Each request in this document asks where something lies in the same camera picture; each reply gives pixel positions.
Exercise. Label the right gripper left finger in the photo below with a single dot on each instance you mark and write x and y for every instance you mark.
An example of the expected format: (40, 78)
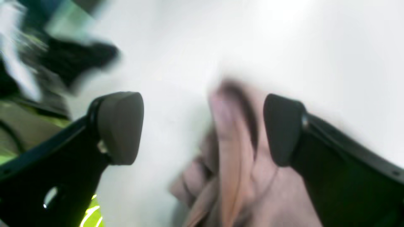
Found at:
(52, 184)

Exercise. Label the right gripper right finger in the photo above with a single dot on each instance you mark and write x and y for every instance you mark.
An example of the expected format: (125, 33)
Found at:
(348, 185)

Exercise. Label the pink T-shirt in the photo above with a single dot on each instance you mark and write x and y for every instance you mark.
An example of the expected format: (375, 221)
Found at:
(233, 181)

